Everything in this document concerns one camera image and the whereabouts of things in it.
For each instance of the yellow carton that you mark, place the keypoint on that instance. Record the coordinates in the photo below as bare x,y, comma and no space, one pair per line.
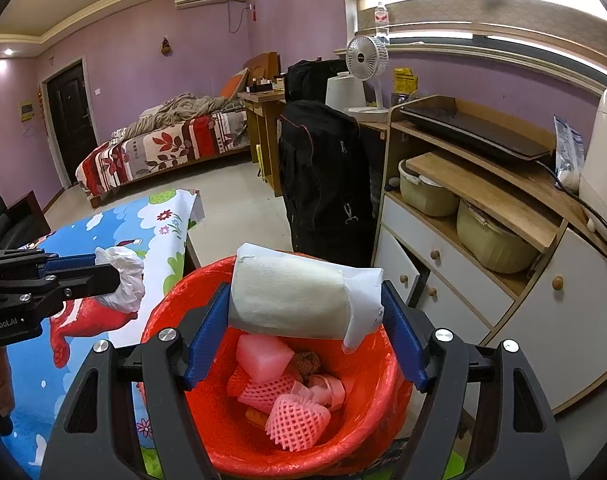
405,80

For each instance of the dark brown door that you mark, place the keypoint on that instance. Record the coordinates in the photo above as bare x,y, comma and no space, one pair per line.
65,120

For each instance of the wooden desk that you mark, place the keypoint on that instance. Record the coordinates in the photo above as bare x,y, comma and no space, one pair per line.
263,110

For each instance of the wooden board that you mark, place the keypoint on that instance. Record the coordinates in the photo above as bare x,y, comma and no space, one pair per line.
483,190

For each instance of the red wall decoration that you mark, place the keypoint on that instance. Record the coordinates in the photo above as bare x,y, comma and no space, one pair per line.
39,102

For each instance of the yellow wrapper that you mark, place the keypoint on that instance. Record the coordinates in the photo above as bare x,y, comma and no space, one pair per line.
256,416

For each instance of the wooden headboard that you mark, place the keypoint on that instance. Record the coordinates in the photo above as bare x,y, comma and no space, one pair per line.
263,65

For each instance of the black flat electric griddle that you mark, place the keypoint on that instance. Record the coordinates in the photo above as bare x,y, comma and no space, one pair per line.
473,132

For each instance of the gourd wall ornament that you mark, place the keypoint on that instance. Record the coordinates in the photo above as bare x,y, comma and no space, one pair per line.
165,45

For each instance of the bed with red floral cover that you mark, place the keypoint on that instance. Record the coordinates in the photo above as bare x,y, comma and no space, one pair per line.
158,155

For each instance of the white cylindrical container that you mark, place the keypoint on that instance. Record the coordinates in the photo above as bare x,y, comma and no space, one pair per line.
346,92

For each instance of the black duffel bag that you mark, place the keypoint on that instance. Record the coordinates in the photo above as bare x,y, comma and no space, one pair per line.
308,80

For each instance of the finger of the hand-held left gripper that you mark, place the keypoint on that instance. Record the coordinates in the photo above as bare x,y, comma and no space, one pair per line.
73,262
88,282

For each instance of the dark wooden chair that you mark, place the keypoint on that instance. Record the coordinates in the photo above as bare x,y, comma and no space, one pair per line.
30,215

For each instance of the clear plastic water bottle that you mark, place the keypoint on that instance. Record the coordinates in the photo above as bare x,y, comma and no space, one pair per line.
381,20

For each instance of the large black bag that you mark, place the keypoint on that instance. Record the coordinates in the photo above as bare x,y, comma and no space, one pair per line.
323,175

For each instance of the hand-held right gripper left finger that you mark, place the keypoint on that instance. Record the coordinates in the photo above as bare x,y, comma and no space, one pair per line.
208,345

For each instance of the beige lidded pot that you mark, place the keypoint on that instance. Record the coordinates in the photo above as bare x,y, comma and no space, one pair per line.
493,242
428,195

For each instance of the wooden cabinet with white drawers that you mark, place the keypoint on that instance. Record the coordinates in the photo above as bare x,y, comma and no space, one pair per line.
558,340

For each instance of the red lined plastic bin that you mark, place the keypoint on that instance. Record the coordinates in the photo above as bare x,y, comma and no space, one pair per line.
363,410

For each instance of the yellow wall panel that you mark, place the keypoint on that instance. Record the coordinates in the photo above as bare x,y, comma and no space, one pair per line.
27,110

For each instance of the blue and white plastic packet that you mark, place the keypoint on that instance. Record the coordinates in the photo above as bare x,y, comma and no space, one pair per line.
568,145

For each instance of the row of small bottles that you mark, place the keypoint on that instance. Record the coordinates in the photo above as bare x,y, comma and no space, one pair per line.
268,85

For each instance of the white desk fan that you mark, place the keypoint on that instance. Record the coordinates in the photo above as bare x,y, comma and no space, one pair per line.
366,55

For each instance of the orange foam fruit net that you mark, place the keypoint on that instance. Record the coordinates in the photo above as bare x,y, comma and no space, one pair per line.
263,390

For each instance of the white foam sheet roll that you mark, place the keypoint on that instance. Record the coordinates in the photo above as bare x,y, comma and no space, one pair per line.
293,300

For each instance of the striped window blind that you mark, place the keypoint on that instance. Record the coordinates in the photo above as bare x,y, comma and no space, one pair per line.
458,5

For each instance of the white tissue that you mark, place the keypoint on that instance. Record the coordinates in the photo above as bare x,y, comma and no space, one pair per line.
126,285

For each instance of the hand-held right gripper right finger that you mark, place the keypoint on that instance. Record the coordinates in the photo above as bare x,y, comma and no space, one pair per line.
406,350

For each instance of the small dark box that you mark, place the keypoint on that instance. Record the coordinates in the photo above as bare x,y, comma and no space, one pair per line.
402,100

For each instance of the red tasselled ornament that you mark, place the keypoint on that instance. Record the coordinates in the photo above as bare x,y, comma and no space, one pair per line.
253,12

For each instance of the orange pillow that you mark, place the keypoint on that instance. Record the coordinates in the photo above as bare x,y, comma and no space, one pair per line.
233,85

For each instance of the beige crumpled blanket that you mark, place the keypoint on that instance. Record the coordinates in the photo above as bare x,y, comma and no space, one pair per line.
183,107

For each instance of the blue cartoon printed tablecloth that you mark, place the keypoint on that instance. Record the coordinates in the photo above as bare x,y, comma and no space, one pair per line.
38,390

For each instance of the white foam block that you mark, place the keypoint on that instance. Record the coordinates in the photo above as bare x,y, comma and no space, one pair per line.
261,357

